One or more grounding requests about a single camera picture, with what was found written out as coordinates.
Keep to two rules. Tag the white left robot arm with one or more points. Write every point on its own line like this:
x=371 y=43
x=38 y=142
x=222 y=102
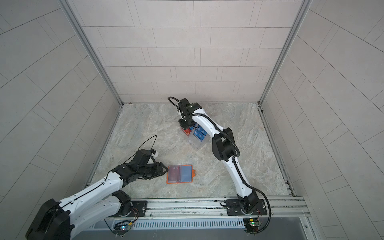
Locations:
x=64 y=219

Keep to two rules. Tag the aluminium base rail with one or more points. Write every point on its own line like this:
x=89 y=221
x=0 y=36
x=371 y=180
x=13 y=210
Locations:
x=192 y=208

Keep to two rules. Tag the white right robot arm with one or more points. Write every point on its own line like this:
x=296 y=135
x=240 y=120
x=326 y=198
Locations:
x=224 y=149

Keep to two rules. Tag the green circuit board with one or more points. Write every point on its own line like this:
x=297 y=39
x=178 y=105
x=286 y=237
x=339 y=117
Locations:
x=251 y=225
x=122 y=228

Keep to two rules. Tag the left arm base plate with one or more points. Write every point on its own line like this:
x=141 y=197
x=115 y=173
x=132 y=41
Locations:
x=132 y=209

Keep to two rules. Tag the aluminium corner post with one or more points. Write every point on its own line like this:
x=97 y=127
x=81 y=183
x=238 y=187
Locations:
x=88 y=47
x=284 y=52

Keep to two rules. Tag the aluminium corner post left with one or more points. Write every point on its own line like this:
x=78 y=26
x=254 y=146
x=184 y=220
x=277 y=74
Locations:
x=88 y=47

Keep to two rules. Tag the aluminium corner post right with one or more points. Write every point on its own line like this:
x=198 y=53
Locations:
x=284 y=52

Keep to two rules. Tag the orange card holder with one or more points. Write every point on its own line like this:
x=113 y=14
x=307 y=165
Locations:
x=187 y=174

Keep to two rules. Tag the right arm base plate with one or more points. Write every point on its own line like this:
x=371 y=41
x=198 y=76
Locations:
x=237 y=207

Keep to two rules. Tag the card stack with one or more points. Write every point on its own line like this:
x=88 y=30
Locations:
x=188 y=131
x=198 y=138

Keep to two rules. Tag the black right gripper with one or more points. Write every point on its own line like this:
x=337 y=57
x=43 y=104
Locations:
x=183 y=125

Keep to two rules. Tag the left card stack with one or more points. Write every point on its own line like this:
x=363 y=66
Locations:
x=188 y=131

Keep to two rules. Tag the left green circuit board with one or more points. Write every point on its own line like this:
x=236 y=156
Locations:
x=122 y=228

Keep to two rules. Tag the right card stack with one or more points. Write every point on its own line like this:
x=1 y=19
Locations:
x=198 y=138

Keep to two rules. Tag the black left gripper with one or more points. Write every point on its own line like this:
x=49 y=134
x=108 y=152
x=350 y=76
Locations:
x=159 y=171

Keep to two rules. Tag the right green circuit board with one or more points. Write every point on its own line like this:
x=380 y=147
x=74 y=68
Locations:
x=251 y=225

